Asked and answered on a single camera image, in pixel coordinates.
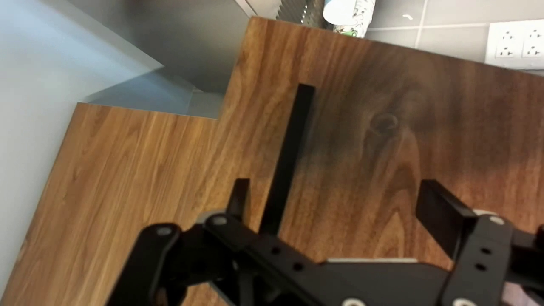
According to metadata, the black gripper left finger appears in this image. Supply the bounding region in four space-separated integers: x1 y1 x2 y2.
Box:
105 177 320 306

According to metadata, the black door handle bar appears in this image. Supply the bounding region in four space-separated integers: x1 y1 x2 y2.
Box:
258 81 318 238

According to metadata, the narrow wooden cabinet door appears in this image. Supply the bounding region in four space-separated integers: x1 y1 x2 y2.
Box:
0 100 228 306

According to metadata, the white double wall outlet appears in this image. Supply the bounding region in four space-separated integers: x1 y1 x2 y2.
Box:
485 18 544 73

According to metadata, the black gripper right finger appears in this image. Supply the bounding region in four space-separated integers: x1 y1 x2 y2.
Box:
415 178 544 306

